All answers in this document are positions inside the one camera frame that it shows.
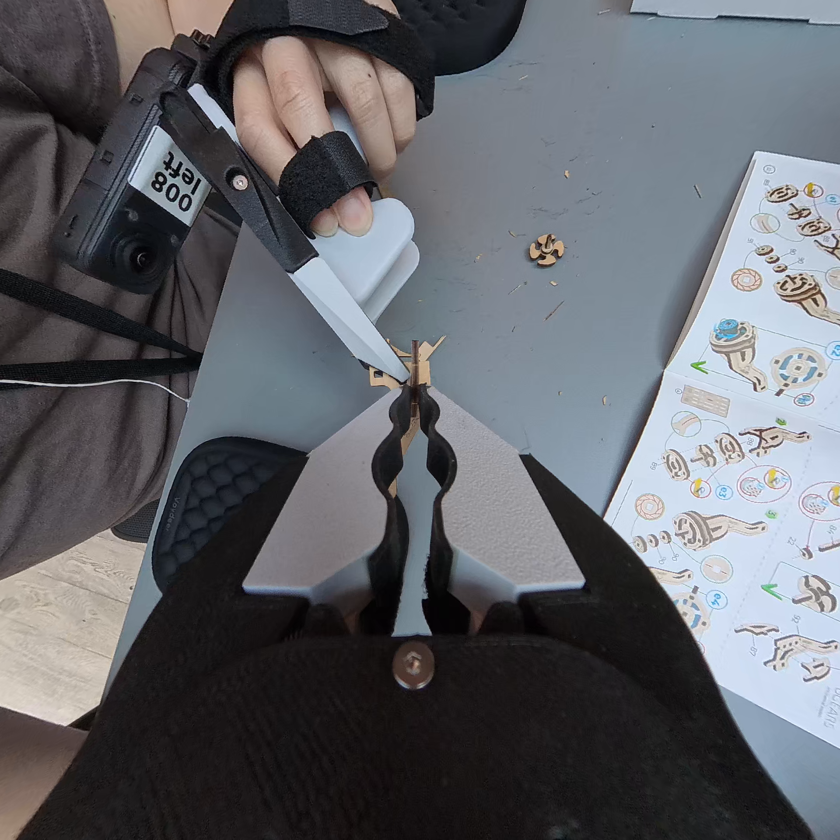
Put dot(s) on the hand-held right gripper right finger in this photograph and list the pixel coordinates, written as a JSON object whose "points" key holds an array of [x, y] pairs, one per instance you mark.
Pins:
{"points": [[499, 518]]}

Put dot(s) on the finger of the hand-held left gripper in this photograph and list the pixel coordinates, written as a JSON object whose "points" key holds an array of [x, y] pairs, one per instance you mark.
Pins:
{"points": [[341, 315]]}

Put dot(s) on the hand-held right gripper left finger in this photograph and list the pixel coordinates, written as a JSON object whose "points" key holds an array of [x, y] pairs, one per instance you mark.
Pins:
{"points": [[315, 525]]}

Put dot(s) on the small wooden model part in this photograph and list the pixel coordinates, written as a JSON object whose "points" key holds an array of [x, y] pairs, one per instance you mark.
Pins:
{"points": [[377, 379]]}

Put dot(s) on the wooden model assembly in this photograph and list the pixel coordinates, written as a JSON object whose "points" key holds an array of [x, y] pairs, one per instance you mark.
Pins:
{"points": [[426, 367]]}

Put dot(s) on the person's right forearm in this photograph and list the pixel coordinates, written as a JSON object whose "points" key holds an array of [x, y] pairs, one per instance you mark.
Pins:
{"points": [[33, 774]]}

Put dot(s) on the person's left forearm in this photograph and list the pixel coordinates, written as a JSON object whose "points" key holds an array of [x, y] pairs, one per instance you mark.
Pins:
{"points": [[193, 13]]}

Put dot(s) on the person's left hand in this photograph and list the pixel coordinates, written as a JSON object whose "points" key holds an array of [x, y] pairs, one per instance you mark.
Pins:
{"points": [[315, 85]]}

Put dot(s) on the black honeycomb wrist rest pad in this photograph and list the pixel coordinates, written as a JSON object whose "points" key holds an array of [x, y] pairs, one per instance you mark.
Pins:
{"points": [[210, 499], [459, 33]]}

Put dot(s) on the thin wood splinter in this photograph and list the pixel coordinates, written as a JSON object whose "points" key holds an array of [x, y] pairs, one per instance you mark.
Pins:
{"points": [[554, 310]]}

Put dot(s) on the small round wooden gear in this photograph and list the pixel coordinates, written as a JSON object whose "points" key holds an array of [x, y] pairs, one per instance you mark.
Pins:
{"points": [[547, 250]]}

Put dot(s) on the illustrated instruction booklet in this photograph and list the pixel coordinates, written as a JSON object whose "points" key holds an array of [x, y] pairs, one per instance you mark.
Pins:
{"points": [[722, 459]]}

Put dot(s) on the white cardboard sheet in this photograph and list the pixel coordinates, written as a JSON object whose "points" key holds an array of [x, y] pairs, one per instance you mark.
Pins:
{"points": [[722, 8]]}

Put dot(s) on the black wrist camera labelled 008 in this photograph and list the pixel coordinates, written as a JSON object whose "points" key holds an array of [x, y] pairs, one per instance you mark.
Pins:
{"points": [[52, 459]]}

